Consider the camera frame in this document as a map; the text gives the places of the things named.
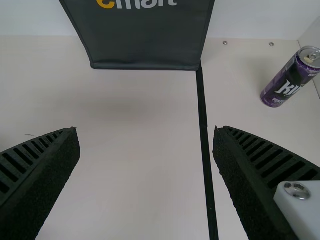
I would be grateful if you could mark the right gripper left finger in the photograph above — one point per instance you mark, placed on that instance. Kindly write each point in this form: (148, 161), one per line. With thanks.
(32, 180)

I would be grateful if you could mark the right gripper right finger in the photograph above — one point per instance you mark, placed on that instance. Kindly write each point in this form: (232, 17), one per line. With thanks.
(245, 170)

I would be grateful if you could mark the black strip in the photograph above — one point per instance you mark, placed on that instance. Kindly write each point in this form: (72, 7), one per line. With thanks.
(207, 175)

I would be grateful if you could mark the purple can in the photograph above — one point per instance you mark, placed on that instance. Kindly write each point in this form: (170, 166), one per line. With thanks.
(287, 82)

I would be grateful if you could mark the dark grey bag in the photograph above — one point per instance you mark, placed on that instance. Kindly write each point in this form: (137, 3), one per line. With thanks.
(145, 37)

